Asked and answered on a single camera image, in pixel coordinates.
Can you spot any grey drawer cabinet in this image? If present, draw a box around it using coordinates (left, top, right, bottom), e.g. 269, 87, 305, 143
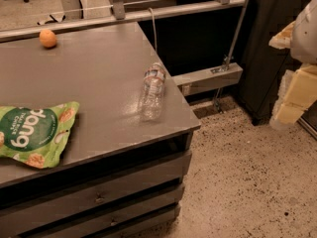
0, 131, 192, 238

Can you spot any clear plastic water bottle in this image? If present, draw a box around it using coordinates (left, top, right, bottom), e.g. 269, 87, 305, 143
139, 62, 166, 121

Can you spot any grey cable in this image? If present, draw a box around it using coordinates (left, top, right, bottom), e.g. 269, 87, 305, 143
148, 7, 159, 53

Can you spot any grey metal rail frame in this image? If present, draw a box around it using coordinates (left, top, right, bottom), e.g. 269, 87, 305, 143
0, 0, 255, 114

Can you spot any orange fruit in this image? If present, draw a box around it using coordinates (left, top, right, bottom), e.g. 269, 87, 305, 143
39, 29, 56, 48

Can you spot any green rice chip bag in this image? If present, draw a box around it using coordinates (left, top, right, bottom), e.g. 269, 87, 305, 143
0, 101, 79, 169

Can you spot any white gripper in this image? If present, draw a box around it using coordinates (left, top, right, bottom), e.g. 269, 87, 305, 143
268, 0, 317, 130

